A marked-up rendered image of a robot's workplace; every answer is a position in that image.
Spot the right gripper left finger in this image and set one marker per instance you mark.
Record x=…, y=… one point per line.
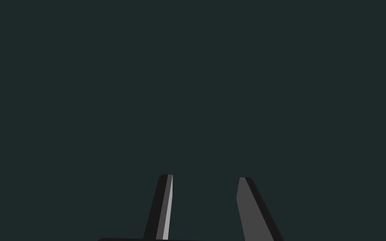
x=161, y=207

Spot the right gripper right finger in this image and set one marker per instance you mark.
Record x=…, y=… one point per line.
x=255, y=214

